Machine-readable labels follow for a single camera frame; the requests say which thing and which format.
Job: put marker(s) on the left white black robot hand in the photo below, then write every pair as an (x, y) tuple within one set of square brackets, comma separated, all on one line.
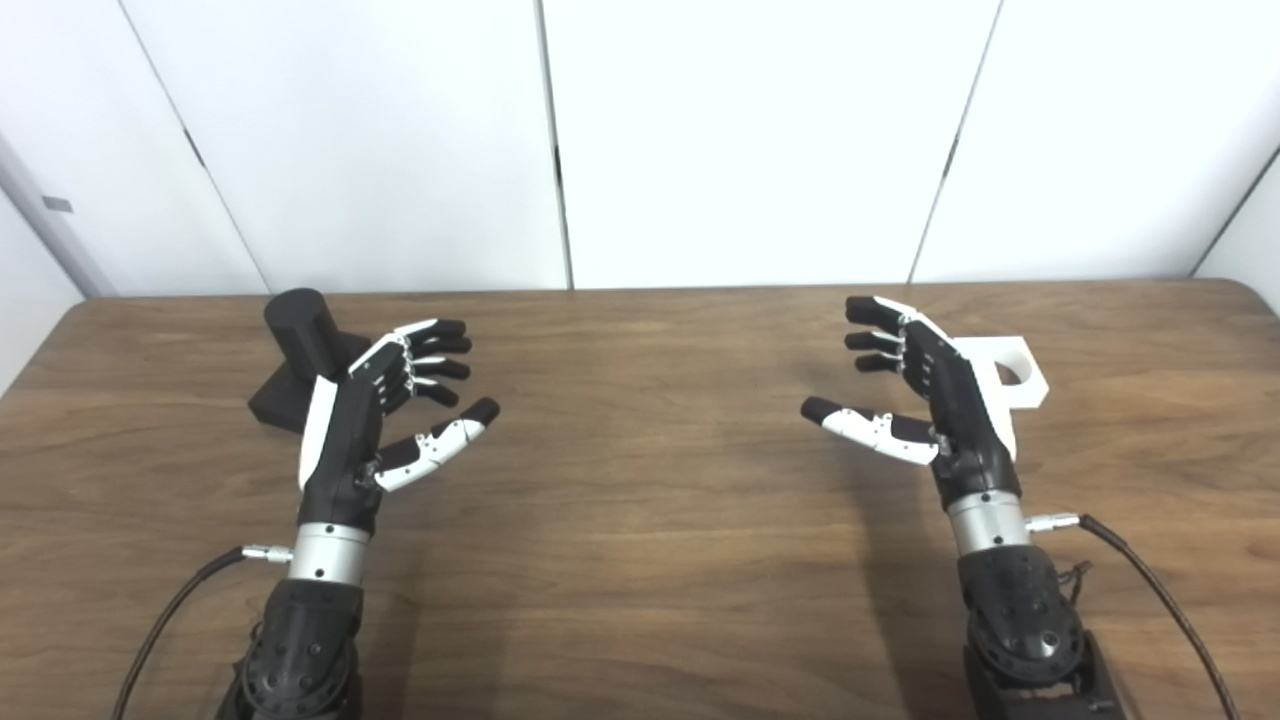
[(340, 450)]

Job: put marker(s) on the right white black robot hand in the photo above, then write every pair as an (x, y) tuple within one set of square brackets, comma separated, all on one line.
[(970, 440)]

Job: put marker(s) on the white square piece with hole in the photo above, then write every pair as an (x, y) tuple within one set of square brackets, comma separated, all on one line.
[(1030, 395)]

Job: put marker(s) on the black cylinder peg with base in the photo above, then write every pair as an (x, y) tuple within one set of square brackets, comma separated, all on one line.
[(300, 330)]

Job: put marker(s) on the gray wall corner post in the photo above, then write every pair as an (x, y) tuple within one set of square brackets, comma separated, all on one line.
[(60, 235)]

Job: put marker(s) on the small gray wall label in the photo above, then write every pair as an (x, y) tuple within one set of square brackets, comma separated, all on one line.
[(57, 204)]

